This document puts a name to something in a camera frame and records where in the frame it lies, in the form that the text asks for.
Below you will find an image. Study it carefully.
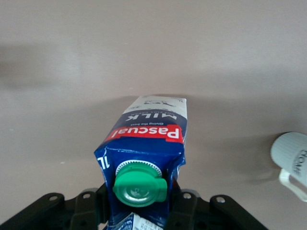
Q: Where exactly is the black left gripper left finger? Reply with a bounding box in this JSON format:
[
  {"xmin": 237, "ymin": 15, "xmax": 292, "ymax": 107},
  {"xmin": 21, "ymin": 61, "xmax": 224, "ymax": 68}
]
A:
[{"xmin": 0, "ymin": 183, "xmax": 113, "ymax": 230}]

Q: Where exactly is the blue white milk carton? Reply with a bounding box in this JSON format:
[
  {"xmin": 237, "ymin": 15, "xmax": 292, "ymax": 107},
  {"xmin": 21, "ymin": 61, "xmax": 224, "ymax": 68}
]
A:
[{"xmin": 93, "ymin": 95, "xmax": 188, "ymax": 230}]

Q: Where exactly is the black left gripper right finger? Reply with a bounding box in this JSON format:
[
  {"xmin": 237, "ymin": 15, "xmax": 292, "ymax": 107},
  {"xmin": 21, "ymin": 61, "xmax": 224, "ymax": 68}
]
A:
[{"xmin": 165, "ymin": 181, "xmax": 268, "ymax": 230}]

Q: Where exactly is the grey ribbed HOME mug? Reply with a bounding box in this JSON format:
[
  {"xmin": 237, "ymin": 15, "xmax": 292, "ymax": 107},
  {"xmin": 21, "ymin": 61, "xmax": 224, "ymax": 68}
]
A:
[{"xmin": 270, "ymin": 131, "xmax": 307, "ymax": 202}]

